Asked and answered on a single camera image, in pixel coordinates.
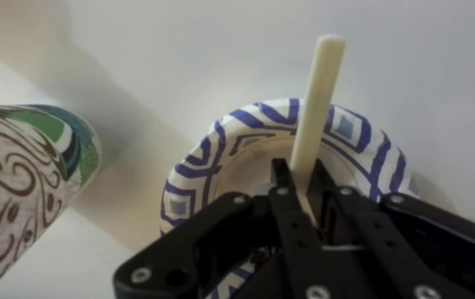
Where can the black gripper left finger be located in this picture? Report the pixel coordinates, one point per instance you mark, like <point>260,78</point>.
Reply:
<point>222,249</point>

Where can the blue patterned paper bowl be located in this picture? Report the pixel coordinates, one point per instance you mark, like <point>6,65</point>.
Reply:
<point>205,166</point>

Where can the cream plastic spoon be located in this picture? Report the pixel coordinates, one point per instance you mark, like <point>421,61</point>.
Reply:
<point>318,105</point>

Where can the patterned paper coffee cup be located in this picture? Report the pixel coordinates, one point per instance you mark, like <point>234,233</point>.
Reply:
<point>23,171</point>

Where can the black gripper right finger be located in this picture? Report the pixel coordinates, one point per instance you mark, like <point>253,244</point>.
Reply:
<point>415,254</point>

